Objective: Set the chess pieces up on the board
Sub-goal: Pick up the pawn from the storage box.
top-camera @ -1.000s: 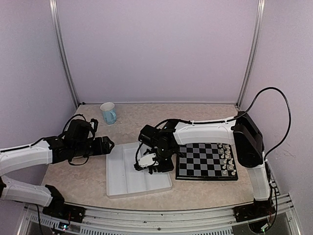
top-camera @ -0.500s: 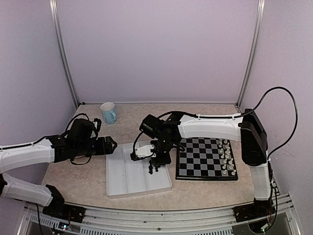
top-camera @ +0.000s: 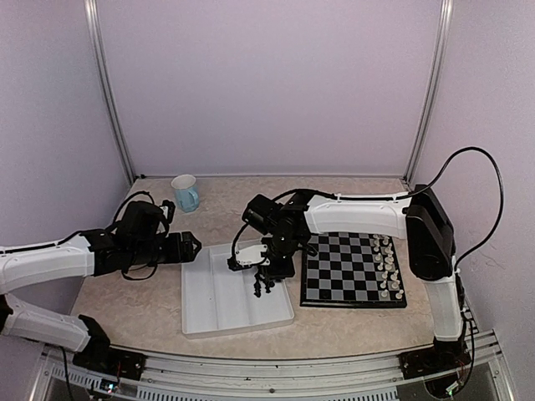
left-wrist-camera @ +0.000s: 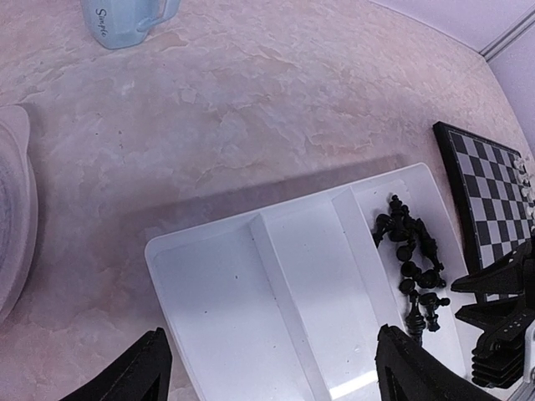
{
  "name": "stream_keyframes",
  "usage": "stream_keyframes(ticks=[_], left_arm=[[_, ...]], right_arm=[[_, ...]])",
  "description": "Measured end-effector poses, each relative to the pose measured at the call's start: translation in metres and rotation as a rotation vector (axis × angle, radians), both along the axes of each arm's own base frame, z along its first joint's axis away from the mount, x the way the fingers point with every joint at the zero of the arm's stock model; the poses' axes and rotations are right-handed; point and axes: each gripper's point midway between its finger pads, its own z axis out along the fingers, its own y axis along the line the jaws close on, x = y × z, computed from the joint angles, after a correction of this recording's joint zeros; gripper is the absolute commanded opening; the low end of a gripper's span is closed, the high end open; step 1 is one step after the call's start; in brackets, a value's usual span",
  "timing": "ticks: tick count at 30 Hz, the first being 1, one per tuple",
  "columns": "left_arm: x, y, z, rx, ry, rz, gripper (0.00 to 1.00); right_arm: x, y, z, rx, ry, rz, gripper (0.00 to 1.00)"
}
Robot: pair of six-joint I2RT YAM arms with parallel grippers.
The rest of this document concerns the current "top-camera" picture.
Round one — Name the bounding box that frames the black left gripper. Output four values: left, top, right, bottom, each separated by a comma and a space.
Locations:
130, 231, 201, 266

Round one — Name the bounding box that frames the white plastic tray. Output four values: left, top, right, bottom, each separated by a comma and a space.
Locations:
181, 243, 294, 339

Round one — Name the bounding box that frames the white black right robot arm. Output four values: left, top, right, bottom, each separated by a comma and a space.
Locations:
227, 146, 504, 371

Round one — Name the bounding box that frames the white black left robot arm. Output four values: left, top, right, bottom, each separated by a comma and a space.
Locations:
1, 200, 201, 372

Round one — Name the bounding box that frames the pile of black chess pieces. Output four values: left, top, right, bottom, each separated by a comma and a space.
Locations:
253, 268, 280, 298

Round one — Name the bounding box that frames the black white chess board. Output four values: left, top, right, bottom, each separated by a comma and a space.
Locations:
300, 232, 407, 309

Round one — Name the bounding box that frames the light blue mug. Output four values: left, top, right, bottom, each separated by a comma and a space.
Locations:
171, 175, 200, 213

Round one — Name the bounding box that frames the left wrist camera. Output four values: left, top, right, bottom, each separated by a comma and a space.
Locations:
160, 200, 176, 224

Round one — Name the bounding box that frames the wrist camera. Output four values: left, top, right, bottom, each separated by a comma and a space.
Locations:
227, 244, 269, 272
160, 200, 176, 224

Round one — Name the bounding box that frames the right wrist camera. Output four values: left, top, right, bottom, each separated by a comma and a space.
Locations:
227, 244, 269, 272

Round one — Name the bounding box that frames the front aluminium rail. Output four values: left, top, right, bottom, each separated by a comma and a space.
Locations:
29, 331, 516, 400

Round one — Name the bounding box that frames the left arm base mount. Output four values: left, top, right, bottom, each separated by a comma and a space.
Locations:
73, 348, 147, 381

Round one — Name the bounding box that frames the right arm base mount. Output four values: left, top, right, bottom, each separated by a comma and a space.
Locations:
399, 347, 471, 379

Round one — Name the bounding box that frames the left aluminium frame post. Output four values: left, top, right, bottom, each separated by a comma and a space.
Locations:
84, 0, 136, 185

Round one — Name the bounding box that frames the aluminium frame post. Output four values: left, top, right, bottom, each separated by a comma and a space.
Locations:
404, 0, 454, 185
84, 0, 136, 185

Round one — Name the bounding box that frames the right aluminium frame post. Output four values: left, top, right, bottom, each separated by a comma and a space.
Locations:
404, 0, 454, 185

